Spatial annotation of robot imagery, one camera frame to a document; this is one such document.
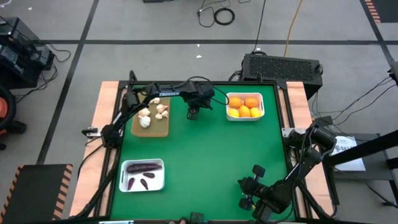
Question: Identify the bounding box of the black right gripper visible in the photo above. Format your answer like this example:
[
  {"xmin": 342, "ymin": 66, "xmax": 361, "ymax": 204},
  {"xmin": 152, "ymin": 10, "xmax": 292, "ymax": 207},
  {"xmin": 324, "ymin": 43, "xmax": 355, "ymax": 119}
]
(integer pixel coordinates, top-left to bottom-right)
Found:
[{"xmin": 238, "ymin": 177, "xmax": 280, "ymax": 223}]

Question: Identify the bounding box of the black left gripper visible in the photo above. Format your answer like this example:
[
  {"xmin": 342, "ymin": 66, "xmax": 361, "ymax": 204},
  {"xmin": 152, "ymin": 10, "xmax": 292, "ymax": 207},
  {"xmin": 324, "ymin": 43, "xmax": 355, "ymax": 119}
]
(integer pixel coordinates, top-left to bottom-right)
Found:
[{"xmin": 185, "ymin": 81, "xmax": 215, "ymax": 121}]

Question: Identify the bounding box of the round orange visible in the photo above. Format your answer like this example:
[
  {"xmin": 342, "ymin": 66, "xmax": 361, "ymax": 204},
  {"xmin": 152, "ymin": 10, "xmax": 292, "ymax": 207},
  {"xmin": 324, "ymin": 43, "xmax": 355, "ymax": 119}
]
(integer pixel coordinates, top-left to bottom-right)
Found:
[
  {"xmin": 228, "ymin": 96, "xmax": 244, "ymax": 109},
  {"xmin": 244, "ymin": 96, "xmax": 260, "ymax": 109}
]

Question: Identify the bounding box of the large white garlic bulb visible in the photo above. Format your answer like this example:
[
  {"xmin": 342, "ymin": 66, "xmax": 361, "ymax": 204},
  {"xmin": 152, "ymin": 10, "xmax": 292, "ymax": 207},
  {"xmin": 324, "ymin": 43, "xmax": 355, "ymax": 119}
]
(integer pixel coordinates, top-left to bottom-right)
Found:
[{"xmin": 138, "ymin": 116, "xmax": 152, "ymax": 129}]

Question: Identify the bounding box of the large purple eggplant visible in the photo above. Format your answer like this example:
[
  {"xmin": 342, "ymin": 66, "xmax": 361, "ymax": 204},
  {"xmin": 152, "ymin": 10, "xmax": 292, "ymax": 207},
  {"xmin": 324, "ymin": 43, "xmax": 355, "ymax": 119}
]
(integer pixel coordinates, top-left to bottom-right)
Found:
[{"xmin": 126, "ymin": 162, "xmax": 164, "ymax": 174}]

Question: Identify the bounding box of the white plastic basket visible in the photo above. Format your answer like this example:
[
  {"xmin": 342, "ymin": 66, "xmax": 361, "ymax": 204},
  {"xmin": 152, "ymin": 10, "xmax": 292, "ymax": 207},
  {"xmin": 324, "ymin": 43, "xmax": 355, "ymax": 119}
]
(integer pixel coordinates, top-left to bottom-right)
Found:
[
  {"xmin": 225, "ymin": 91, "xmax": 266, "ymax": 121},
  {"xmin": 119, "ymin": 158, "xmax": 166, "ymax": 193}
]

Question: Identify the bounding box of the black computer case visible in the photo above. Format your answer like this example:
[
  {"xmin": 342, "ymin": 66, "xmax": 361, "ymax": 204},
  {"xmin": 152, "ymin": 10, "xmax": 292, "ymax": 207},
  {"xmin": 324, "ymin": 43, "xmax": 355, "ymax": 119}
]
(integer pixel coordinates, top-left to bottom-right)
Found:
[{"xmin": 241, "ymin": 53, "xmax": 323, "ymax": 100}]

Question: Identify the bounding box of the white paper sheet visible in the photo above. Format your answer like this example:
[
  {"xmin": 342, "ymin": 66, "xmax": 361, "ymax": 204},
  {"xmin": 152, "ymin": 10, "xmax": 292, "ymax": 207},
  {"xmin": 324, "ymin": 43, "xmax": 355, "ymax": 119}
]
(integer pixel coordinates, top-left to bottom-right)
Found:
[{"xmin": 331, "ymin": 135, "xmax": 367, "ymax": 172}]

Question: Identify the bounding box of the black metal beam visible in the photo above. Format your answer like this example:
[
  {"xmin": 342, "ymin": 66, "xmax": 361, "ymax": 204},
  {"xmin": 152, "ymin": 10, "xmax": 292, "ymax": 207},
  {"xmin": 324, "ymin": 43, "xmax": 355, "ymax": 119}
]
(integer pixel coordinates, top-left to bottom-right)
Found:
[{"xmin": 323, "ymin": 129, "xmax": 398, "ymax": 167}]

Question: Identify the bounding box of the black hazard striped mat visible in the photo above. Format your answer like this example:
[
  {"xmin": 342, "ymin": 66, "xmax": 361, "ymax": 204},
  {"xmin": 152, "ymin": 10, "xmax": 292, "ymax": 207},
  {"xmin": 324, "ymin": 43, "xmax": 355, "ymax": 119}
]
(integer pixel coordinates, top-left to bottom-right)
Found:
[
  {"xmin": 363, "ymin": 0, "xmax": 398, "ymax": 24},
  {"xmin": 0, "ymin": 164, "xmax": 74, "ymax": 224}
]

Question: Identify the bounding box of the black and orange machine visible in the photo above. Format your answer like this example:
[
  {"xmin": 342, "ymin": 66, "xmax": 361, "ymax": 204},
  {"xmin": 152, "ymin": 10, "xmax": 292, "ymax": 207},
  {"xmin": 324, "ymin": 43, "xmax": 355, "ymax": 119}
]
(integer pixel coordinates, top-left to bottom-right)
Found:
[{"xmin": 0, "ymin": 83, "xmax": 28, "ymax": 151}]

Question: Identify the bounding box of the black equipment rack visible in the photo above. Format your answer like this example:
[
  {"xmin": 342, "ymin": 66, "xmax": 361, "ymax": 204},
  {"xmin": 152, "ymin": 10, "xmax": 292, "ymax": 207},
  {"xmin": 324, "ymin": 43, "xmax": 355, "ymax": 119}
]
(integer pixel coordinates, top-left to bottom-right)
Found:
[{"xmin": 0, "ymin": 16, "xmax": 56, "ymax": 90}]

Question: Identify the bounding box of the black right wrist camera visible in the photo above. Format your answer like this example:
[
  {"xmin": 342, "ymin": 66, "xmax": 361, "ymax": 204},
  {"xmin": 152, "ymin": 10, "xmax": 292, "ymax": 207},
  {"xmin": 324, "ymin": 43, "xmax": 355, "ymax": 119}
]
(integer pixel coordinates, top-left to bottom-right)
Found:
[{"xmin": 251, "ymin": 164, "xmax": 267, "ymax": 179}]

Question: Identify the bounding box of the coiled black cable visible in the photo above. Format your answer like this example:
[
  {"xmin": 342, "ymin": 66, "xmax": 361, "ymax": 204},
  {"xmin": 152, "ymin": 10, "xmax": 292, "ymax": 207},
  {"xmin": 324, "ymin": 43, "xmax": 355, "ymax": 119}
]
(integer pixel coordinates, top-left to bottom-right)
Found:
[{"xmin": 213, "ymin": 7, "xmax": 236, "ymax": 26}]

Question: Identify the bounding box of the yellow cable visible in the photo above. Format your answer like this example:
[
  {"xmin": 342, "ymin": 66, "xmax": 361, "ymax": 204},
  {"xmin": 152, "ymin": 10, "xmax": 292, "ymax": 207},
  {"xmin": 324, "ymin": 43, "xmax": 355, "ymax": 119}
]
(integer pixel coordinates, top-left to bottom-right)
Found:
[{"xmin": 283, "ymin": 0, "xmax": 304, "ymax": 58}]

